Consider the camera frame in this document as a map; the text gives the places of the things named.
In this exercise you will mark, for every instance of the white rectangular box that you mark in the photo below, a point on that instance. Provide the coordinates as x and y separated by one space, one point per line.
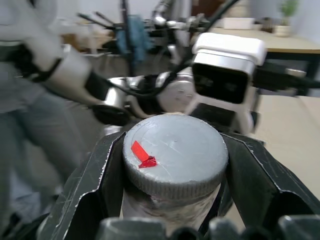
238 23

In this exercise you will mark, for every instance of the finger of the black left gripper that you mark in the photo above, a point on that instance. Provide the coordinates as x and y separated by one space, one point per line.
303 83

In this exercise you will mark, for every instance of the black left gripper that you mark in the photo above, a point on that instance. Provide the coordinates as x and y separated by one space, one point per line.
220 115

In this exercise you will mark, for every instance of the green plant in white pot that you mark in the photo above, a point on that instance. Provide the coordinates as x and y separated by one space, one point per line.
283 30

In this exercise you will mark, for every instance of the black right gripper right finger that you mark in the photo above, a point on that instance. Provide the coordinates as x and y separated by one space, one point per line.
265 180

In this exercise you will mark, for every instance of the blue hanging cloth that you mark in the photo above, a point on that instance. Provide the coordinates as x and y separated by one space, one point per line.
136 37

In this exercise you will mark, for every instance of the wooden table with black frame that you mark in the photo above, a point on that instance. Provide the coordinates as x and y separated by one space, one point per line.
287 42

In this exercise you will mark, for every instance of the red tape strip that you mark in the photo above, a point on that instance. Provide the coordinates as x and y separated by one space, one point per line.
143 157

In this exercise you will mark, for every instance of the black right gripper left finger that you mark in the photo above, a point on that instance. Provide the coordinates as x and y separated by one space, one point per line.
82 190

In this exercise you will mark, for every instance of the clear plastic jar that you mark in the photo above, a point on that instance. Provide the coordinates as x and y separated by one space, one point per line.
172 212

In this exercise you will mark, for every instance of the grey ribbed screw lid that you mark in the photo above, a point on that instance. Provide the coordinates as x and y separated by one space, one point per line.
180 155

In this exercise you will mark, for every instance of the small dark object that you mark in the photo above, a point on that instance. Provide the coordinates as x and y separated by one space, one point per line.
266 25

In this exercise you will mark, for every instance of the grey robot body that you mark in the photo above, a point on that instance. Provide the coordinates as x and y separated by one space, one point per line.
22 105

